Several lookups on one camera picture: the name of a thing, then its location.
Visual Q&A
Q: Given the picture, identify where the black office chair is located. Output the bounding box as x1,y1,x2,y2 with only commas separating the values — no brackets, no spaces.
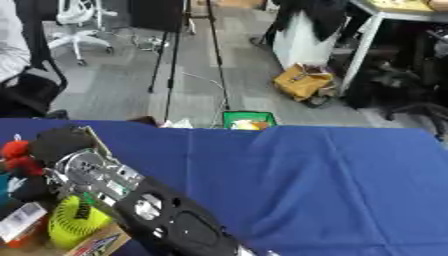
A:
348,59,448,136

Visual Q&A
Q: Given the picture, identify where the white cabinet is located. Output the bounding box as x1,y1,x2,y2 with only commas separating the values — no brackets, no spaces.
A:
271,9,342,72

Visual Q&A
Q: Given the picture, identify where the person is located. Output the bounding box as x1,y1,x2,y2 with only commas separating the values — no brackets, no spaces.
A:
0,0,32,84

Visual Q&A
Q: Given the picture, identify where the white table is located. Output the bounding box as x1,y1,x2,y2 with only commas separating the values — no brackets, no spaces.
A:
337,0,448,95

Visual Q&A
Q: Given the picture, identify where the teal toy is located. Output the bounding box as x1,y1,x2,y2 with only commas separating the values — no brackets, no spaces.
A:
0,173,27,202

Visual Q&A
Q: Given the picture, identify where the black jacket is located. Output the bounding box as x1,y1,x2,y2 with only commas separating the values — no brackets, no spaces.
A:
269,0,354,43

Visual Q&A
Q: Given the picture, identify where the white office chair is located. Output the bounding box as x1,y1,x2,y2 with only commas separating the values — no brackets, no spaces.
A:
45,0,119,66

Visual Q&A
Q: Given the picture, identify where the red soft toy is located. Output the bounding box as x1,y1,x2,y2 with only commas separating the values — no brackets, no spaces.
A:
0,133,48,178

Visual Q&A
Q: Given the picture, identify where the black tripod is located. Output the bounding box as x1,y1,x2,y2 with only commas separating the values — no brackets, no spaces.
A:
145,0,233,122

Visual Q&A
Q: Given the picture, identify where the tan cardboard box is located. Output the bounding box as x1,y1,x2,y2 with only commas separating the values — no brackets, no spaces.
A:
0,125,133,256

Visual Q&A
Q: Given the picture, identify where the yellow-green perforated ball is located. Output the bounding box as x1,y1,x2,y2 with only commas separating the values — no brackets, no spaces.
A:
47,195,114,250

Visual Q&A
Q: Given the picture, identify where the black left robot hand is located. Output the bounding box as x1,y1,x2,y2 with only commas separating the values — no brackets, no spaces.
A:
7,125,100,201

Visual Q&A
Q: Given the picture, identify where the white plastic bag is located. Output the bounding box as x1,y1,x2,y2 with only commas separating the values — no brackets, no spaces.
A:
159,117,195,130

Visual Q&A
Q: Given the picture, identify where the yellow bag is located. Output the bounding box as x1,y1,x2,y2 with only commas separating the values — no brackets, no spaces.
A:
271,63,336,103

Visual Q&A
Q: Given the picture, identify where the white and orange carton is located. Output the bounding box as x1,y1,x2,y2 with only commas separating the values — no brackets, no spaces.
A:
0,201,49,248

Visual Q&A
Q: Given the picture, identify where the black panel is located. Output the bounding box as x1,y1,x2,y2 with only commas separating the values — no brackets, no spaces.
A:
127,0,186,33

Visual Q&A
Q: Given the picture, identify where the green basket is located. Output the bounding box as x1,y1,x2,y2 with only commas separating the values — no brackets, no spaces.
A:
220,110,279,130

